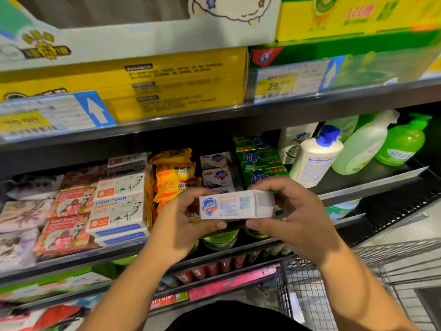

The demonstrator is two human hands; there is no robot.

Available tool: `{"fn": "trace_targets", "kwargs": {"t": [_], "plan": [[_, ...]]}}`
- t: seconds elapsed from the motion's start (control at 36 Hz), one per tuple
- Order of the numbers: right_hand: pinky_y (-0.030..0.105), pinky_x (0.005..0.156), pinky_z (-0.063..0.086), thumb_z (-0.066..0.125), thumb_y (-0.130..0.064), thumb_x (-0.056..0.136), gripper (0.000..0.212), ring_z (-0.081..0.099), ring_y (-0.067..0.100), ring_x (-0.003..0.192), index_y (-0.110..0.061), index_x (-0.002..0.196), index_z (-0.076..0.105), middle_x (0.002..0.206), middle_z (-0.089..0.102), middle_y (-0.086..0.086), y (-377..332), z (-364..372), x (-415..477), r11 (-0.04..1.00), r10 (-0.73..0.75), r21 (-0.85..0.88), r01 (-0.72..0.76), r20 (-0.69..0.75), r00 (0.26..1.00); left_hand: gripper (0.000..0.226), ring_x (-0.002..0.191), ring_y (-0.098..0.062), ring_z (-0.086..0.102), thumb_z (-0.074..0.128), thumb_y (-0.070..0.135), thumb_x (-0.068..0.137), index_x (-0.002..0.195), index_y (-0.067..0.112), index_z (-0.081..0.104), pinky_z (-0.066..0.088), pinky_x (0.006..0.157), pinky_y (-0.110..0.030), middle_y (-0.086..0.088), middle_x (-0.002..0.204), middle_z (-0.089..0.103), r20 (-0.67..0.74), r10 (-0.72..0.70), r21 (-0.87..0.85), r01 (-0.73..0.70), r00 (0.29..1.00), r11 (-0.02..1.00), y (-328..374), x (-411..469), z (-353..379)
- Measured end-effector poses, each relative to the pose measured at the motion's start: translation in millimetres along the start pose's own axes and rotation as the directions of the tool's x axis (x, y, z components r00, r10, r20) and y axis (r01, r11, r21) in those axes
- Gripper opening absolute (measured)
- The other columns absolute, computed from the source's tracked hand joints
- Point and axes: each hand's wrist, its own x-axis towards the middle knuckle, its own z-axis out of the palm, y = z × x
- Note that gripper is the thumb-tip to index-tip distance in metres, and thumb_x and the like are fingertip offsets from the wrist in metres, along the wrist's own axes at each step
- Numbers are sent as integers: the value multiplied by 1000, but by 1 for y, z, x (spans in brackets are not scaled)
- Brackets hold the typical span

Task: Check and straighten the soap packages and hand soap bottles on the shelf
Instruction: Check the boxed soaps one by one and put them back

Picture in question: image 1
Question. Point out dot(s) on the person's left hand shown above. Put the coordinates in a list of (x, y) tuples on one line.
[(179, 231)]

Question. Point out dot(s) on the person's right hand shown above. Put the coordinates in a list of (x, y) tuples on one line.
[(303, 224)]

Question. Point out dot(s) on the stack of yellow soap boxes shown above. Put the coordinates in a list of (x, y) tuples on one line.
[(172, 179)]

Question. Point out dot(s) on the white blue shield soap box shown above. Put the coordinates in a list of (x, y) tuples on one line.
[(234, 204)]

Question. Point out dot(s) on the white hand sanitizer bottle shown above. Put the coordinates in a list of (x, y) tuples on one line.
[(293, 141), (313, 162)]

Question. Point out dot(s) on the stack of white orange soap boxes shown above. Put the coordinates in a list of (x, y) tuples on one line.
[(120, 203)]

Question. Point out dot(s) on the stack of white purple soap boxes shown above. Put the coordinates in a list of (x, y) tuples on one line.
[(219, 177)]

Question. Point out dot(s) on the stack of green soap boxes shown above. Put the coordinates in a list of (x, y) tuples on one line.
[(262, 162)]

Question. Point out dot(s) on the pale green hand sanitizer bottle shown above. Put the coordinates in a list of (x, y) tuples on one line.
[(344, 126)]

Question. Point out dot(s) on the stack of pink soap boxes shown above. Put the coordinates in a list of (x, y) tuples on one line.
[(69, 231)]

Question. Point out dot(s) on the bright green hand sanitizer bottle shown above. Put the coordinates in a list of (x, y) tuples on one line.
[(403, 144)]

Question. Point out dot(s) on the person's left forearm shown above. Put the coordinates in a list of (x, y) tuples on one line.
[(134, 293)]

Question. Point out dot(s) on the person's right forearm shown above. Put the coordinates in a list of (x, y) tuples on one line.
[(365, 293)]

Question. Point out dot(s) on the row of blue white tubes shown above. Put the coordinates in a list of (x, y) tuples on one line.
[(169, 280)]

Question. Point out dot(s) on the row of red tubes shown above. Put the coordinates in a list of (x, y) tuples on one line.
[(220, 265)]

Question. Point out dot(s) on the yellow red flat pack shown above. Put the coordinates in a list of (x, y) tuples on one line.
[(169, 300)]

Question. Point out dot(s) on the pink flat pack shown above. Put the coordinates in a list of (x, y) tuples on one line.
[(231, 282)]

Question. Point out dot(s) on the pile of colourful packets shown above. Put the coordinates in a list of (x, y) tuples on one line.
[(83, 306)]

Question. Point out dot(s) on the green white carton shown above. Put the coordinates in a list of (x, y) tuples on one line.
[(55, 286)]

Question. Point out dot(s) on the white blue price tag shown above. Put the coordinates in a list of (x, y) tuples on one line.
[(296, 79), (52, 115), (432, 66)]

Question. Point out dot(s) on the flat yellow box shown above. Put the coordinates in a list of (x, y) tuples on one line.
[(193, 79)]

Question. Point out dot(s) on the red white packet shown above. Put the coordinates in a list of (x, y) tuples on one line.
[(38, 318)]

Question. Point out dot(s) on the large yellow box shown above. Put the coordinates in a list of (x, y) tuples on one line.
[(138, 38)]

